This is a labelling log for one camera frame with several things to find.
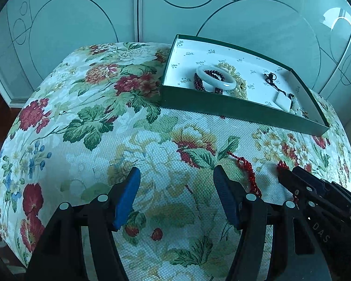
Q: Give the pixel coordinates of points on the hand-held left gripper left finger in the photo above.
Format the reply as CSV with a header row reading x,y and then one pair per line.
x,y
128,194

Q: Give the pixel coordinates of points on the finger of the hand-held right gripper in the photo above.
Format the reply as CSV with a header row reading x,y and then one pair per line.
x,y
295,186
318,183

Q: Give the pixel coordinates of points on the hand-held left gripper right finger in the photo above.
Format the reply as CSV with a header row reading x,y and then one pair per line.
x,y
225,196

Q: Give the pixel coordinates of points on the red knot tassel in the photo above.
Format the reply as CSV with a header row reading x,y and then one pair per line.
x,y
281,164

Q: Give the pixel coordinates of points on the green shallow cardboard box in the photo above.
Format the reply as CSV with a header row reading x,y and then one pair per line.
x,y
193,101

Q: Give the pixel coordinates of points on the white jade bangle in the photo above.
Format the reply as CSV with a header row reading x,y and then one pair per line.
x,y
222,85

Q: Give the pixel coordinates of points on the floral tablecloth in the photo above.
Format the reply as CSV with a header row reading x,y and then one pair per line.
x,y
76,158

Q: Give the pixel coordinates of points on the frosted glass wardrobe door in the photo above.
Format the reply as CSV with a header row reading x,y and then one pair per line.
x,y
346,73
251,11
70,14

